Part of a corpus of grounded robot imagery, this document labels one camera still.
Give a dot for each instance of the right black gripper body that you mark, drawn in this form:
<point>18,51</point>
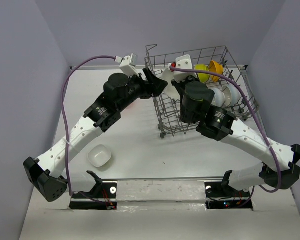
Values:
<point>180,86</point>

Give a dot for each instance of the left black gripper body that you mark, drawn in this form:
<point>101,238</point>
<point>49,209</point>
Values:
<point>137,89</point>

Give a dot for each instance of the white round bowl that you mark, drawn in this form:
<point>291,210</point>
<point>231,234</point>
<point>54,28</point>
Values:
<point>219,97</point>
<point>231,95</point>

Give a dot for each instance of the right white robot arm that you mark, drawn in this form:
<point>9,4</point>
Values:
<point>278,163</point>

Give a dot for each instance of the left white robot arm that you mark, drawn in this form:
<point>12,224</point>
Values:
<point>119,91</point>

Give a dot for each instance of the yellow round bowl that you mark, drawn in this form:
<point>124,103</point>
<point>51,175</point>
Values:
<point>215,67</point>

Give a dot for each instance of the white square bowl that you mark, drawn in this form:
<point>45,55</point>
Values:
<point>99,156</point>

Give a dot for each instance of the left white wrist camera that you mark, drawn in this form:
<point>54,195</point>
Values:
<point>128,65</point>

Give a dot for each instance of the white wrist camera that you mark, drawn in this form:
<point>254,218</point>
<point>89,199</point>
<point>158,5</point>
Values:
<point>182,62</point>
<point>128,65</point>

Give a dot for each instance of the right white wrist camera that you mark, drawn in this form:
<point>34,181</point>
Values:
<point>182,62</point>

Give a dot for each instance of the grey wire dish rack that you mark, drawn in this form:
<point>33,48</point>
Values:
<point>168,110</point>

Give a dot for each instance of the metal front rail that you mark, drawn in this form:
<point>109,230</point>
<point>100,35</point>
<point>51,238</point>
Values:
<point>194,178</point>

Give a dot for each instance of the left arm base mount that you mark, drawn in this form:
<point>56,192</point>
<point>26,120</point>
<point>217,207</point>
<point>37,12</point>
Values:
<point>101,197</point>

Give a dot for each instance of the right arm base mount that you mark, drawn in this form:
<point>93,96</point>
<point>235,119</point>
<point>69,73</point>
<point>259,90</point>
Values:
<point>218,198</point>

